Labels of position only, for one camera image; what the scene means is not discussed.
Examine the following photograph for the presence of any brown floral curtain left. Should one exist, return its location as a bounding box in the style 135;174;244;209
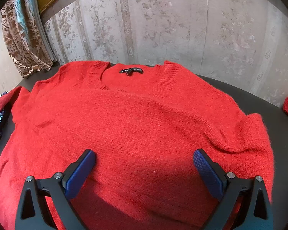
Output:
1;0;53;78

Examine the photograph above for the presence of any bright red fuzzy sweater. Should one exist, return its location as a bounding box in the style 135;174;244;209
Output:
0;61;274;229

